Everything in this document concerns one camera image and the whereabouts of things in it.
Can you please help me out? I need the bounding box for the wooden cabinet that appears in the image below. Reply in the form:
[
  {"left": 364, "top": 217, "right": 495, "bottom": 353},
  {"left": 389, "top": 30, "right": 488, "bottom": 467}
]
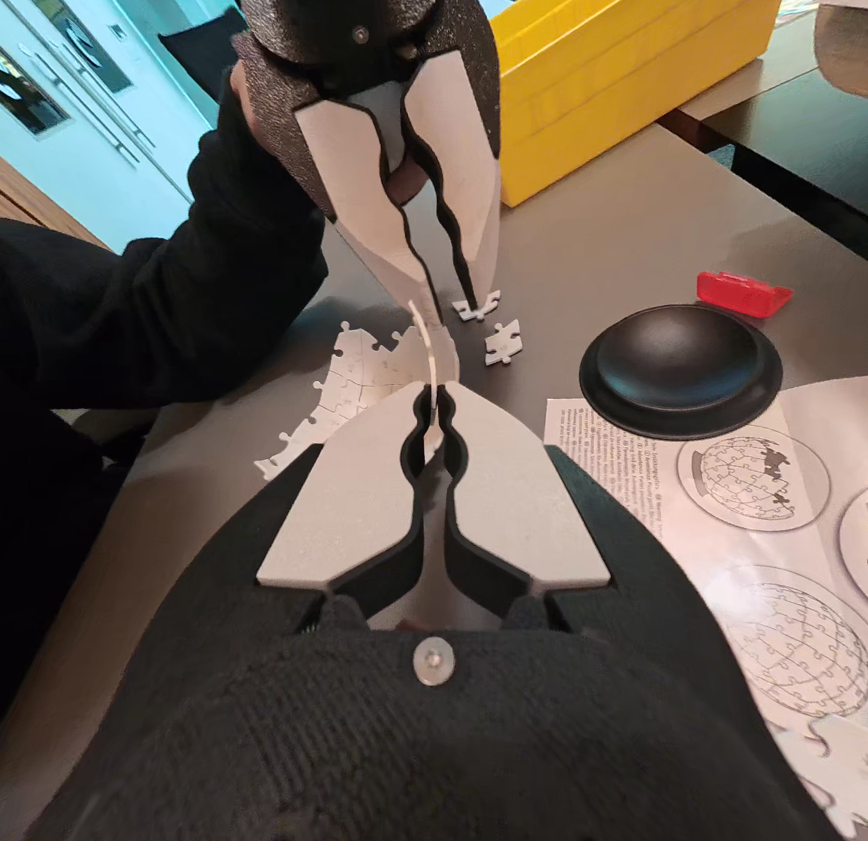
[{"left": 0, "top": 156, "right": 113, "bottom": 252}]

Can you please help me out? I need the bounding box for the person's torso in black clothing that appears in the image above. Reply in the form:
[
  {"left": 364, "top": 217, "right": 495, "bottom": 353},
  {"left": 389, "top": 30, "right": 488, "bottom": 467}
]
[{"left": 0, "top": 373, "right": 146, "bottom": 720}]

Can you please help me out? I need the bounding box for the yellow plastic bin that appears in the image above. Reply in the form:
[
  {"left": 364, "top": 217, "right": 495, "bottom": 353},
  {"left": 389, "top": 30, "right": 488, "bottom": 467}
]
[{"left": 488, "top": 0, "right": 792, "bottom": 208}]

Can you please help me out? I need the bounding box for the dark side table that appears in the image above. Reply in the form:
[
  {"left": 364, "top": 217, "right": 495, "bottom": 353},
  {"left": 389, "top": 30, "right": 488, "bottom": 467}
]
[{"left": 659, "top": 4, "right": 868, "bottom": 240}]

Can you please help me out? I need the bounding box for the red plastic clip part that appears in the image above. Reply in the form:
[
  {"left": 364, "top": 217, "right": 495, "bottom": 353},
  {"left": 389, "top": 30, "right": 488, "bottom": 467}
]
[{"left": 697, "top": 270, "right": 794, "bottom": 320}]

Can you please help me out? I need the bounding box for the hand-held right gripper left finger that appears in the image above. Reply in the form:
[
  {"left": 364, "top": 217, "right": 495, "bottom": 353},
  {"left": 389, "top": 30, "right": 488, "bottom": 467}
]
[{"left": 256, "top": 383, "right": 436, "bottom": 618}]

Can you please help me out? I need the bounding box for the curved assembled white puzzle section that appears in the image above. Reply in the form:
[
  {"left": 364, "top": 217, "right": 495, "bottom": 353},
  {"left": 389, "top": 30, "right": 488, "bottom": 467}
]
[{"left": 254, "top": 297, "right": 463, "bottom": 480}]

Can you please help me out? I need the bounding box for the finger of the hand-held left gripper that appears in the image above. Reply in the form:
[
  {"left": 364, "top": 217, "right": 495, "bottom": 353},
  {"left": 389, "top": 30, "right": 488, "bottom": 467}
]
[
  {"left": 293, "top": 97, "right": 446, "bottom": 327},
  {"left": 403, "top": 48, "right": 504, "bottom": 306}
]

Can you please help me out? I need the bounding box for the glass door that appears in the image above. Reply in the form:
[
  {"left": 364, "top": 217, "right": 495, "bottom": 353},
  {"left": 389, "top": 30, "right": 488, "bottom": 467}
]
[{"left": 0, "top": 0, "right": 231, "bottom": 201}]

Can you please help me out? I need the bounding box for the printed instruction sheet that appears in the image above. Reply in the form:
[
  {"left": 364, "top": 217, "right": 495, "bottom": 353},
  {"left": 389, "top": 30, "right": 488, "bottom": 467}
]
[{"left": 542, "top": 375, "right": 868, "bottom": 841}]

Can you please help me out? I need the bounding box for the person's left hand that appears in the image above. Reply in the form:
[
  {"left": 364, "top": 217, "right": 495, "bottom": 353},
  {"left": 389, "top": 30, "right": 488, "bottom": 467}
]
[{"left": 229, "top": 61, "right": 431, "bottom": 208}]

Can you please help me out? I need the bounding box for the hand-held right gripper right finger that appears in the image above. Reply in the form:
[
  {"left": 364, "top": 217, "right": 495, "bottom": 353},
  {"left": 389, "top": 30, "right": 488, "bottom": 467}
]
[{"left": 437, "top": 383, "right": 613, "bottom": 618}]

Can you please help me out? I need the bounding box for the black round ball stand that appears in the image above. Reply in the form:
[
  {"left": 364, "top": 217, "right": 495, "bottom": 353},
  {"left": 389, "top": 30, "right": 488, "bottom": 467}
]
[{"left": 578, "top": 303, "right": 784, "bottom": 440}]

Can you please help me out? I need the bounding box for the white puzzle piece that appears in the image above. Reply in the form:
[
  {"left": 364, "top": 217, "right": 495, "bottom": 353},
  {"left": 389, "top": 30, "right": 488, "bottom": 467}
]
[
  {"left": 483, "top": 318, "right": 524, "bottom": 366},
  {"left": 452, "top": 289, "right": 503, "bottom": 324}
]

